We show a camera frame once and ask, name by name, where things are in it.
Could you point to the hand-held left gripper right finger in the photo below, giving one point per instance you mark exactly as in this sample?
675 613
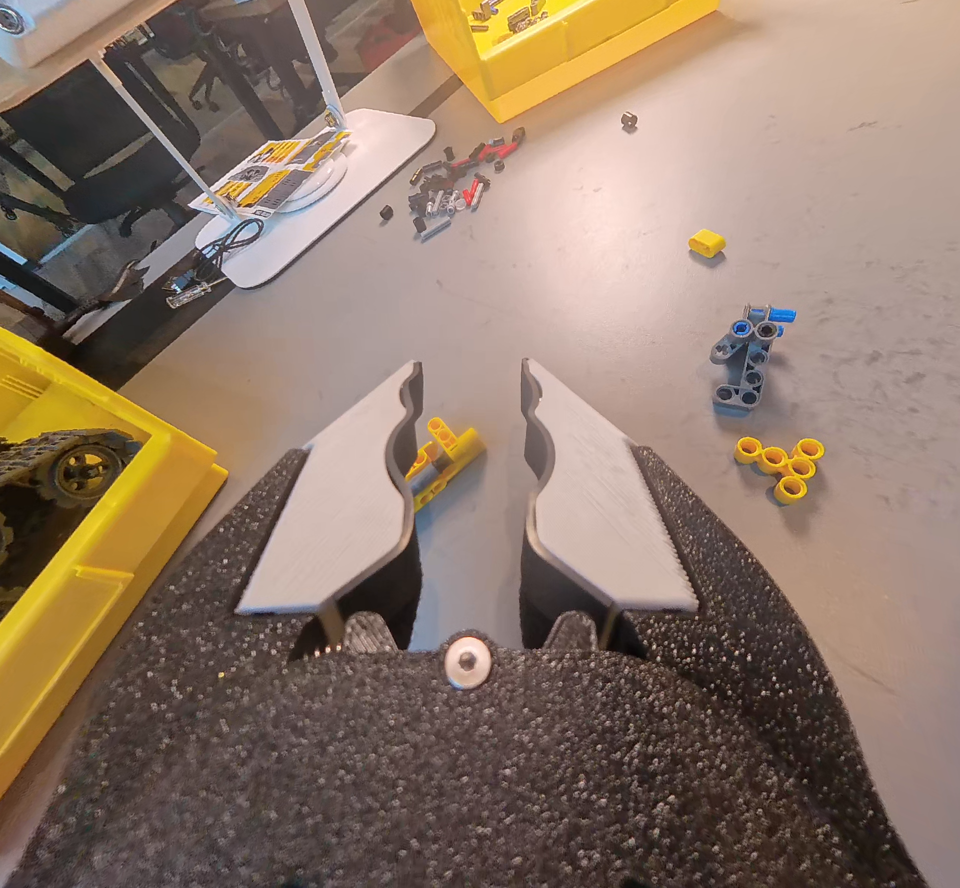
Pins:
600 520

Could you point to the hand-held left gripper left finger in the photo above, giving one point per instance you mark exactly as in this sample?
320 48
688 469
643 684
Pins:
330 528

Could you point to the yellow beam assembly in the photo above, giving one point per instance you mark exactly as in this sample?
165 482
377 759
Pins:
457 445

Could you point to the grey angled beam assembly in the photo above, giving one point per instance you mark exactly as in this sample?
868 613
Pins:
750 378

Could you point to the small grey connector blue pins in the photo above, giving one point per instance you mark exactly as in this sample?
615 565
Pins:
724 349

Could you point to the small yellow two-hole beam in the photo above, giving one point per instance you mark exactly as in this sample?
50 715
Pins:
707 243

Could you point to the pile of red black parts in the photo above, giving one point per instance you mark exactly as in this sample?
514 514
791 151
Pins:
450 187

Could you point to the yellow parts bin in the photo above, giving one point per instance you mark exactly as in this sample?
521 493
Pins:
450 3
75 603

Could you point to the yellow tracked toy vehicle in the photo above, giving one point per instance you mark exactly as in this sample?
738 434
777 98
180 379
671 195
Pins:
75 464

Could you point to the printed instruction booklet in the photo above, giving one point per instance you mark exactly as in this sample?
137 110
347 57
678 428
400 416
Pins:
270 175

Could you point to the black office chair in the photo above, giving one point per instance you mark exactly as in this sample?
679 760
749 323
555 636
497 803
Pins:
97 145

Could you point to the red container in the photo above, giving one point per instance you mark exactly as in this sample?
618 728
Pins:
386 44

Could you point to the white book stand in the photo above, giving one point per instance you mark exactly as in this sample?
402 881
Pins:
112 3

